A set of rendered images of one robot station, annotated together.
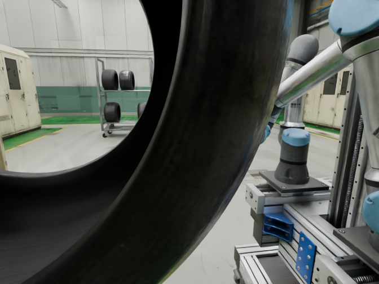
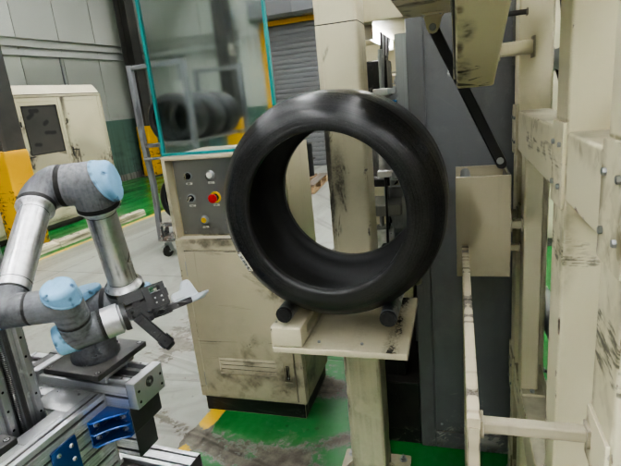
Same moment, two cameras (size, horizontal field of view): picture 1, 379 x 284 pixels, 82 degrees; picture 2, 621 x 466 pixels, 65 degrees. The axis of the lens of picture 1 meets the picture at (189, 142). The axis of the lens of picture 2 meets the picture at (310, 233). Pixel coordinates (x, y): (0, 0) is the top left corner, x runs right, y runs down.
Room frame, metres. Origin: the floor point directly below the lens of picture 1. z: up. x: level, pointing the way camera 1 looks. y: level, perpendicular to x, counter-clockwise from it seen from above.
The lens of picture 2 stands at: (1.37, 0.80, 1.45)
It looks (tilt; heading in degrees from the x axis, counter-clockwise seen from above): 15 degrees down; 210
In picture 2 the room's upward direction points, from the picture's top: 6 degrees counter-clockwise
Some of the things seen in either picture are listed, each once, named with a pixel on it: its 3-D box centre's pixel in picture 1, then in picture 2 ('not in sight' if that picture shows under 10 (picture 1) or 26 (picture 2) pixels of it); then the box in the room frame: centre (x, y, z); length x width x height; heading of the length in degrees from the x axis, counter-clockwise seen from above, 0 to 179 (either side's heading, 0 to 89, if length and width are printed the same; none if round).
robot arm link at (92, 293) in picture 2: not in sight; (87, 307); (0.48, -0.55, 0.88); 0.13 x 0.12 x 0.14; 126
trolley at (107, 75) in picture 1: (127, 98); not in sight; (5.67, 1.59, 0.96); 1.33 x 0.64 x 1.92; 96
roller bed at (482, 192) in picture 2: not in sight; (481, 219); (-0.12, 0.54, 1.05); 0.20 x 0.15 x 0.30; 12
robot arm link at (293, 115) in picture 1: (295, 97); not in sight; (1.10, -0.53, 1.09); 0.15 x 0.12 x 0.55; 163
